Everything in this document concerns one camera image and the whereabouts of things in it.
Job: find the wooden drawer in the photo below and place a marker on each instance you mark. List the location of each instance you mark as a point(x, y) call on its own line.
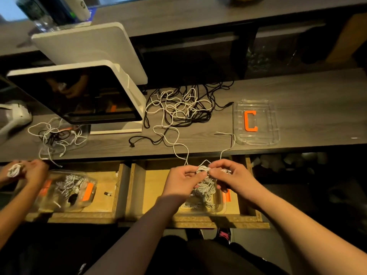
point(252, 217)
point(117, 197)

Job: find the person's left forearm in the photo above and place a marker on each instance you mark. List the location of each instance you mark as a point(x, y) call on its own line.
point(135, 243)

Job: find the flat cardboard sheet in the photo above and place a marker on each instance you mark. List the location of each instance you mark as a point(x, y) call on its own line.
point(350, 37)

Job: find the black thermos bottle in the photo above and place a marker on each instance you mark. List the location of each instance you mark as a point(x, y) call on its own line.
point(54, 5)

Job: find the person's left hand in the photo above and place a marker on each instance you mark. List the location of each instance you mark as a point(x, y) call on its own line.
point(179, 183)

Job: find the grey wooden bar counter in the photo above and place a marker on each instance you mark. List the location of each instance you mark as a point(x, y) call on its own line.
point(189, 11)

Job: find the small white connector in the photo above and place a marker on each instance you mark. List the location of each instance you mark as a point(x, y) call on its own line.
point(108, 193)

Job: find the white touchscreen monitor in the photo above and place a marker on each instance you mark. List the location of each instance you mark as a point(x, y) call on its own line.
point(74, 91)

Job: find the another person's forearm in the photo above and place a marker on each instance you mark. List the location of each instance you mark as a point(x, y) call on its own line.
point(14, 212)

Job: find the pile of white containers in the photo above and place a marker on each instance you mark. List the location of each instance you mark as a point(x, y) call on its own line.
point(281, 160)

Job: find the white headset device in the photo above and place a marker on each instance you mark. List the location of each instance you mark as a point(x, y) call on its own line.
point(17, 114)

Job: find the white customer display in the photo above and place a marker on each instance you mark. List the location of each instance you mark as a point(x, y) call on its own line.
point(94, 51)

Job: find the white paper coffee cup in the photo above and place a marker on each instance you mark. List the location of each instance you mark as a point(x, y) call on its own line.
point(77, 5)

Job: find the clear plastic water bottle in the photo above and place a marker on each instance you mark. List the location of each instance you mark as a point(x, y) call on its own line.
point(33, 11)

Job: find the clear container drawer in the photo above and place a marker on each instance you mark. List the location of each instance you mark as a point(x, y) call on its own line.
point(49, 200)
point(223, 206)

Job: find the person's right hand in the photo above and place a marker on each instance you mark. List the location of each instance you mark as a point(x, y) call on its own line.
point(238, 179)

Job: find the person's right forearm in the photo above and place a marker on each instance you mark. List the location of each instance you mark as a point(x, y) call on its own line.
point(309, 235)

